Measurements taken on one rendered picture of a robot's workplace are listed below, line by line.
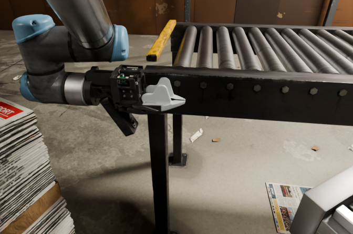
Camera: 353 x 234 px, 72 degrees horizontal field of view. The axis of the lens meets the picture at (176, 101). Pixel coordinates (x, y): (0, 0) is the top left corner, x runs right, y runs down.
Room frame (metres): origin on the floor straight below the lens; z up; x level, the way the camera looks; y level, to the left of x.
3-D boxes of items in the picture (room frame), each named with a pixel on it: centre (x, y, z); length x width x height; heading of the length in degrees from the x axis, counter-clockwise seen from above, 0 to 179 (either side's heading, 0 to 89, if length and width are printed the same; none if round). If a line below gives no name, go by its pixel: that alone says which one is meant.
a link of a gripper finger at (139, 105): (0.45, 0.08, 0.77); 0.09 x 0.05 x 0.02; 83
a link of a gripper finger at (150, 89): (0.48, 0.02, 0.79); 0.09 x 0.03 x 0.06; 83
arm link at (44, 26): (0.50, 0.27, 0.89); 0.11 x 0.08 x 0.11; 93
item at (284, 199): (0.74, -0.65, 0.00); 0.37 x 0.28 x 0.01; 83
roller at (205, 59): (0.81, -0.10, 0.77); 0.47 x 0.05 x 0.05; 173
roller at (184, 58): (0.82, -0.04, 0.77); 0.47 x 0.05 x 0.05; 173
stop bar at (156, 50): (0.84, 0.04, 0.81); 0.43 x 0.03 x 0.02; 173
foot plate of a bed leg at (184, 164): (1.08, -0.01, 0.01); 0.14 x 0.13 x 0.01; 173
